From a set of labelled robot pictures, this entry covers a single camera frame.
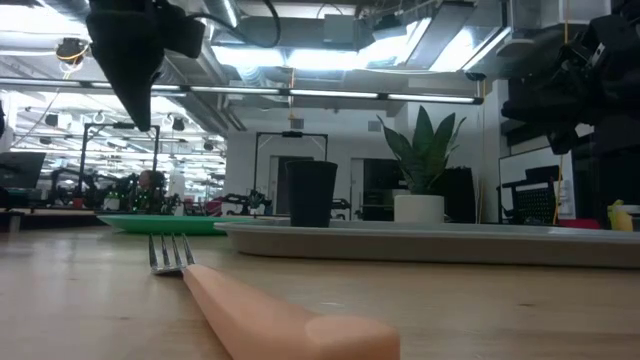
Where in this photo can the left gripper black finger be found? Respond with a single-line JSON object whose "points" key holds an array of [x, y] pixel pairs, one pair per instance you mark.
{"points": [[131, 70]]}

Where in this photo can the green plate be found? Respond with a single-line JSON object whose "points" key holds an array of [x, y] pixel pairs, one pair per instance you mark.
{"points": [[165, 224]]}

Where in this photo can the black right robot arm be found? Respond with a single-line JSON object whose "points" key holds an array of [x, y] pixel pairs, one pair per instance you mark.
{"points": [[617, 65]]}

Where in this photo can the black background robot arm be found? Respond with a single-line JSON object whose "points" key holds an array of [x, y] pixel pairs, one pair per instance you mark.
{"points": [[245, 202]]}

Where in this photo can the grey tray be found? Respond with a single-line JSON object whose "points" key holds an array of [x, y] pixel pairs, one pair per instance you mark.
{"points": [[425, 245]]}

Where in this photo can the black cup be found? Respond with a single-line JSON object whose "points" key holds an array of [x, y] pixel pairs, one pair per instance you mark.
{"points": [[311, 192]]}

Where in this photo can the black ceiling device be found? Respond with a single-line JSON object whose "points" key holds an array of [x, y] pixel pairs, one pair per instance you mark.
{"points": [[71, 50]]}

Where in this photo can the black pegboard cart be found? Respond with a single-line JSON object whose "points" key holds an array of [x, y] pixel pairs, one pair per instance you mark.
{"points": [[535, 202]]}

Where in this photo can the person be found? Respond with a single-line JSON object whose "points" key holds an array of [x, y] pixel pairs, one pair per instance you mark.
{"points": [[150, 187]]}

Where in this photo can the red object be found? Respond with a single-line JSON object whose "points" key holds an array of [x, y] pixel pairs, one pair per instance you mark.
{"points": [[580, 223]]}

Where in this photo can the black box behind plant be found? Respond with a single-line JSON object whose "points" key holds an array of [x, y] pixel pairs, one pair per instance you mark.
{"points": [[460, 195]]}

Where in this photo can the green snake plant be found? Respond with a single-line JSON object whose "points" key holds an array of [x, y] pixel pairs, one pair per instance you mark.
{"points": [[422, 150]]}

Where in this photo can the yellow object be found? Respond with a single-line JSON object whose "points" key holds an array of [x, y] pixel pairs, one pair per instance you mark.
{"points": [[620, 217]]}

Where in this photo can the black monitor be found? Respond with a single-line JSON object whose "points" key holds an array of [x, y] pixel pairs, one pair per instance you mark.
{"points": [[20, 170]]}

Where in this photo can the long ceiling light bar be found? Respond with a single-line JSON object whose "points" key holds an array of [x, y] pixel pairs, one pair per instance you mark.
{"points": [[325, 93]]}

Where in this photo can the white plant pot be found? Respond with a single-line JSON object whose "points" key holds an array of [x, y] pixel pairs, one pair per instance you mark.
{"points": [[419, 209]]}

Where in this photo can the black frame stand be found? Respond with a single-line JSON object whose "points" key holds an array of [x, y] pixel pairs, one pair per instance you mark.
{"points": [[291, 134], [85, 150]]}

